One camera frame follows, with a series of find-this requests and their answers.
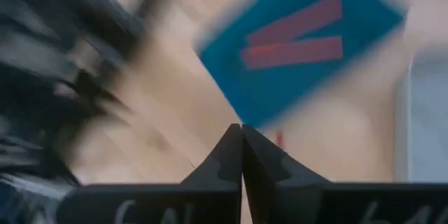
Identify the blue plastic bin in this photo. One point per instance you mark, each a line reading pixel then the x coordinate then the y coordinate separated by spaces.
pixel 280 91

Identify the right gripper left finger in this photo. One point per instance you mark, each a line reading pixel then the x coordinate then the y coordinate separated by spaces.
pixel 196 203

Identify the red wooden pencil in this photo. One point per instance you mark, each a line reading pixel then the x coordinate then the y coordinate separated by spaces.
pixel 294 52
pixel 301 21

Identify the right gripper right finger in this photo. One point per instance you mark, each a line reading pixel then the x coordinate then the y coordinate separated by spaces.
pixel 315 203

